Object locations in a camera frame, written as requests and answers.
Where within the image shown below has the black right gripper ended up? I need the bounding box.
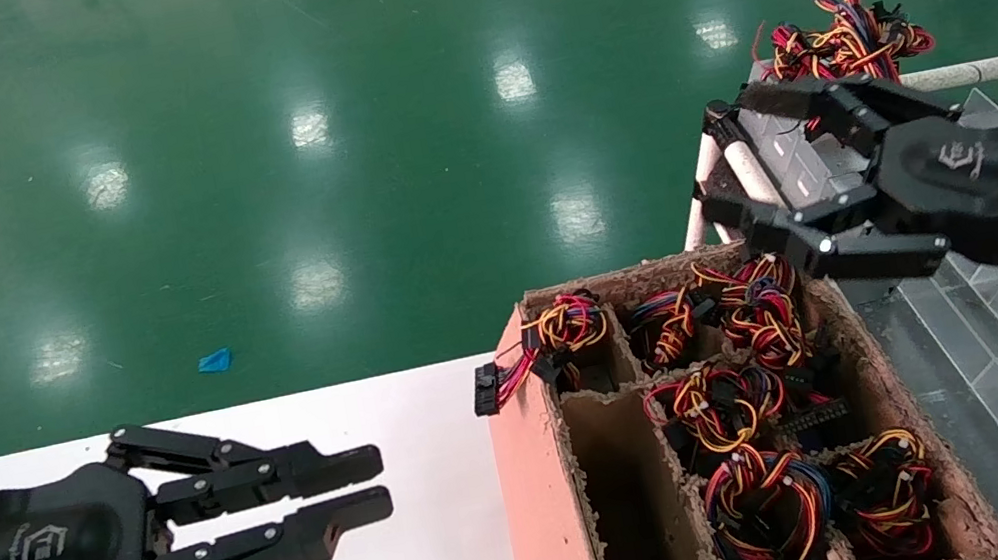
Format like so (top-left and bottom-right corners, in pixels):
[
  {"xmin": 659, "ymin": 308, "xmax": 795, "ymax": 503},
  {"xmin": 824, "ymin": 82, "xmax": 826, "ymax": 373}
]
[{"xmin": 681, "ymin": 39, "xmax": 998, "ymax": 313}]

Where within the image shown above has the black pipe joint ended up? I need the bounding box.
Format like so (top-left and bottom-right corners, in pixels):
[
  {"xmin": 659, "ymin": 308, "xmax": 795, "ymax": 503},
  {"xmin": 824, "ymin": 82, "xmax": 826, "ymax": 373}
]
[{"xmin": 698, "ymin": 96, "xmax": 749, "ymax": 155}]

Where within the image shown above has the blue scrap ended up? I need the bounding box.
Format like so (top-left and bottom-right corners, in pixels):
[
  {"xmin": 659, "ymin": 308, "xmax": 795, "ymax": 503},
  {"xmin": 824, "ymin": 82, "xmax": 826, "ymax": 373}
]
[{"xmin": 195, "ymin": 346, "xmax": 234, "ymax": 377}]

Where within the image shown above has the long white rack pipe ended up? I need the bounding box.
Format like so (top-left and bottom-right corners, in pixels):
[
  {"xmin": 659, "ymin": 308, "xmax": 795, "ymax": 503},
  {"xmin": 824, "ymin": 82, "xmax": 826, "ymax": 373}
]
[{"xmin": 900, "ymin": 57, "xmax": 998, "ymax": 97}]

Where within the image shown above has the brown cardboard divider box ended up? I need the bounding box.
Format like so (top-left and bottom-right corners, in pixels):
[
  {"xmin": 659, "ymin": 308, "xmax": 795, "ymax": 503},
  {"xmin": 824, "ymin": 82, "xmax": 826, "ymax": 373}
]
[{"xmin": 465, "ymin": 204, "xmax": 998, "ymax": 560}]

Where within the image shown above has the power supply with coloured cables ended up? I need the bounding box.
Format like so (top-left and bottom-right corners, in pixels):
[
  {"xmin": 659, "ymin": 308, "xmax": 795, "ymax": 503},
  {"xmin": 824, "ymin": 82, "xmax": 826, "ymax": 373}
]
[
  {"xmin": 716, "ymin": 0, "xmax": 961, "ymax": 220},
  {"xmin": 694, "ymin": 434, "xmax": 843, "ymax": 560},
  {"xmin": 620, "ymin": 280, "xmax": 726, "ymax": 376},
  {"xmin": 637, "ymin": 343, "xmax": 855, "ymax": 486},
  {"xmin": 693, "ymin": 238, "xmax": 846, "ymax": 402},
  {"xmin": 820, "ymin": 424, "xmax": 946, "ymax": 560},
  {"xmin": 459, "ymin": 286, "xmax": 622, "ymax": 418}
]

